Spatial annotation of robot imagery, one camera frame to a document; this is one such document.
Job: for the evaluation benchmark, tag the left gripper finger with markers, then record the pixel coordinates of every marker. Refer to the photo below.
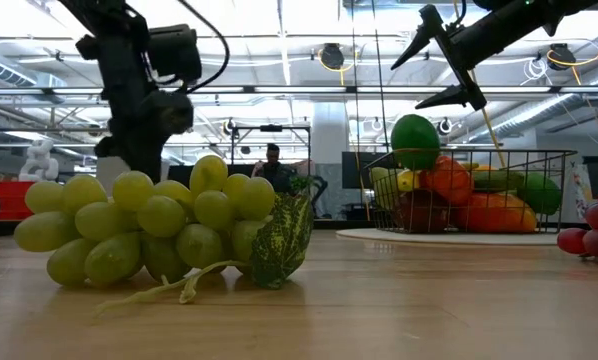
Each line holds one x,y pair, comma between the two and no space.
139,162

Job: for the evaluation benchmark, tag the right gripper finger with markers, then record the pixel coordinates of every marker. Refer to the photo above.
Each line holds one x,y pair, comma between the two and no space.
426,30
464,95

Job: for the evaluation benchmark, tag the large green lime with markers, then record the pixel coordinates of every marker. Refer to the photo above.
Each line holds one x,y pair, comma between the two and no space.
415,140

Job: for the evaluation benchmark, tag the yellow orange lemon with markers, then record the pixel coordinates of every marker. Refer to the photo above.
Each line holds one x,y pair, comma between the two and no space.
486,168

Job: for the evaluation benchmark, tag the red bell pepper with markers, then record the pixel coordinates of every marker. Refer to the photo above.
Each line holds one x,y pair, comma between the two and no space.
449,180

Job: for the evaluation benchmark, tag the green cucumber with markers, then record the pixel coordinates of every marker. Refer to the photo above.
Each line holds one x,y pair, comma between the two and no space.
499,181

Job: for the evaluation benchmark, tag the green pear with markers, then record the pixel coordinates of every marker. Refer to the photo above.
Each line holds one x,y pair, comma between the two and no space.
381,185

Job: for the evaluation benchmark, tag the red orange mango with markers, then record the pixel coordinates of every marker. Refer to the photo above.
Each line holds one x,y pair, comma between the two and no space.
496,214

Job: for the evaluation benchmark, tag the dark red pomegranate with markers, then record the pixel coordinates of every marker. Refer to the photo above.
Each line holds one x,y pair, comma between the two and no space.
421,212

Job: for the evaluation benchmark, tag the small green lime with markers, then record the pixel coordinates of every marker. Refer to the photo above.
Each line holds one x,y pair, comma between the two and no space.
541,194

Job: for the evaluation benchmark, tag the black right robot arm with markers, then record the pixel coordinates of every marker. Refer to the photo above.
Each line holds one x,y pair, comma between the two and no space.
564,10

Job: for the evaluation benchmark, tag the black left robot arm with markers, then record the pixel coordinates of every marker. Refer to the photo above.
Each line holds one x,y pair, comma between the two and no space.
114,30

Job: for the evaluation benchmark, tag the green grape bunch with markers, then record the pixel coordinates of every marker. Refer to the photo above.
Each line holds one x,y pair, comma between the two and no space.
159,215

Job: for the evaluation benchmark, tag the black distant monitor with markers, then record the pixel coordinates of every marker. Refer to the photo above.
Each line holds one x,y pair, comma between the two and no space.
364,172

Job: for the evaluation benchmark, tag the red box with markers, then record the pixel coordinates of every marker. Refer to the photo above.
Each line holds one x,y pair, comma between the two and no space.
14,200

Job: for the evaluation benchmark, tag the person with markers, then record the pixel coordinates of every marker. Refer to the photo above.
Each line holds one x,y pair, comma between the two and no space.
273,172

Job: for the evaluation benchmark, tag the white plate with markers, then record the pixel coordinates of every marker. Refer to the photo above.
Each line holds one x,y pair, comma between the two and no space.
454,237

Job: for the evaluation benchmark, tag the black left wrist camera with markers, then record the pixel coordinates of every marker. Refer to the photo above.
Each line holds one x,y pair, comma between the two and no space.
175,52

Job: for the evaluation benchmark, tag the black distant rig frame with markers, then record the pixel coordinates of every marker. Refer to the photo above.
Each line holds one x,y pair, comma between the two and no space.
271,128

